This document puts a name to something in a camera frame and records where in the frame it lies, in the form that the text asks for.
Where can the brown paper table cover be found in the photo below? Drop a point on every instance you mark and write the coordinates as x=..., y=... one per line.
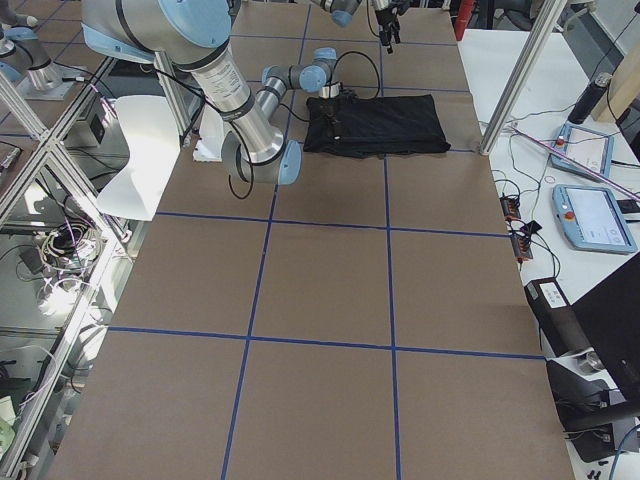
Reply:
x=366, y=322

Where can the black monitor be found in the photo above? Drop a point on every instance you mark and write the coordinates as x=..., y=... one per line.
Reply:
x=609, y=317

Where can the black water bottle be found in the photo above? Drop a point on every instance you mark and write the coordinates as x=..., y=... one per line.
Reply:
x=589, y=98

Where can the blue teach pendant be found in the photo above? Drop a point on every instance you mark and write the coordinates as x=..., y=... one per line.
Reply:
x=589, y=148
x=591, y=219

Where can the black label box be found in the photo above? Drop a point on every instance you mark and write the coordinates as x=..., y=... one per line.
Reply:
x=555, y=317

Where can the white curved sheet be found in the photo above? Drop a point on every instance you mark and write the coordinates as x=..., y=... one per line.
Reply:
x=153, y=141

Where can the aluminium frame post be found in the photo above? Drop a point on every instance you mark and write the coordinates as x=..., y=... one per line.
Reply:
x=538, y=36

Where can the small black box device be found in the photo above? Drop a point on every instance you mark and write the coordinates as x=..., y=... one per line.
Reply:
x=530, y=228

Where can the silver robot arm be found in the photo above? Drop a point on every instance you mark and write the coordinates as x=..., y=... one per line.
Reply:
x=343, y=11
x=195, y=36

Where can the black orange usb hub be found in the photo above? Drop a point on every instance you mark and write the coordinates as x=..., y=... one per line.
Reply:
x=510, y=207

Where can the black printed t-shirt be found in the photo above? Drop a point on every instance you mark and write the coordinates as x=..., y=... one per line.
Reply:
x=401, y=125

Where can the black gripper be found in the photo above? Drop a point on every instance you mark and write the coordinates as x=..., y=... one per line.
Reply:
x=332, y=107
x=386, y=19

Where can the near blue teach pendant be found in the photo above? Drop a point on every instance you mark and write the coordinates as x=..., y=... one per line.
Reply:
x=591, y=219

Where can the far blue teach pendant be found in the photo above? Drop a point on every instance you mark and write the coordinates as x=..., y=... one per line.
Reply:
x=589, y=148

